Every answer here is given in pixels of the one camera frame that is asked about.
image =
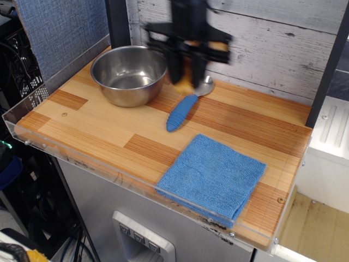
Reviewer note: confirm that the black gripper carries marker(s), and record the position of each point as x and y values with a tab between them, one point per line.
188	34

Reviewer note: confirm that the tan toy drumstick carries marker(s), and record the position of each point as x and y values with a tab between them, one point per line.
185	85

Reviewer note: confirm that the blue folded towel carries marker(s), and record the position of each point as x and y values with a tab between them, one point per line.
211	179

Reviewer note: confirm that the stainless steel bowl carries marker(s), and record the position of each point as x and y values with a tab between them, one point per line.
130	76

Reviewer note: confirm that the blue fabric panel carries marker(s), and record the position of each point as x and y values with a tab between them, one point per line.
62	31

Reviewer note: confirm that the black plastic crate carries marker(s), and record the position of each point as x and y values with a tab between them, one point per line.
22	63

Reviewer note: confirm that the stainless steel cabinet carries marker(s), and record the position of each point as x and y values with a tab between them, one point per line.
127	220

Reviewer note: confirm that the white plastic unit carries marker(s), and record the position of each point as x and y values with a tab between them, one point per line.
323	173

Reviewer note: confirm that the yellow toy bottom left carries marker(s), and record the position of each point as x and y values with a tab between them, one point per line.
35	256

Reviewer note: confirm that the blue handled metal spoon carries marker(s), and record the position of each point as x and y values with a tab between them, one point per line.
180	112

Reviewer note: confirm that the black vertical post left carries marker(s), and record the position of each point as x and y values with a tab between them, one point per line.
118	23

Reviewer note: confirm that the black vertical post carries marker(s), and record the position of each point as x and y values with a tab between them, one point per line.
329	71
118	23

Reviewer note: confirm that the clear acrylic guard rail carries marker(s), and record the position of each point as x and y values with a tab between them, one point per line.
76	123

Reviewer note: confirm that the black vertical post right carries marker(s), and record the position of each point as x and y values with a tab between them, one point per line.
329	71

